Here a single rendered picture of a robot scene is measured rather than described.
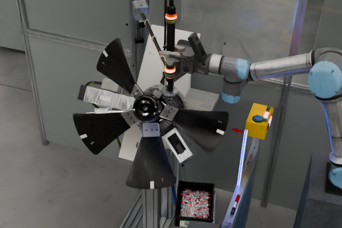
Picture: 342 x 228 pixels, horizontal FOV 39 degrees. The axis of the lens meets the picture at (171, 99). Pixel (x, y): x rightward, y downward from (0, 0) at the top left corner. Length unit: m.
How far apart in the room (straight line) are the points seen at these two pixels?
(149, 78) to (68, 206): 1.30
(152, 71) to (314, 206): 0.99
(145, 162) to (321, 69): 0.87
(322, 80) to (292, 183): 1.53
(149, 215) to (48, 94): 1.21
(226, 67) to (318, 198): 0.68
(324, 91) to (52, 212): 2.15
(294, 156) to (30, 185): 1.81
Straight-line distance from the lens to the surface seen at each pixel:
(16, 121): 4.17
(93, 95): 2.40
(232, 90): 1.94
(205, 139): 2.09
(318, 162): 2.31
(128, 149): 2.45
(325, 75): 1.75
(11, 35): 4.98
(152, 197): 2.71
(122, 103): 2.34
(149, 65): 2.45
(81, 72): 3.24
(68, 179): 3.57
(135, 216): 3.20
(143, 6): 2.52
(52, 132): 3.75
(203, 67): 1.95
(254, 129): 2.35
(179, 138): 2.23
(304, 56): 1.94
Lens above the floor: 2.51
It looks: 36 degrees down
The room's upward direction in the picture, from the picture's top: 1 degrees clockwise
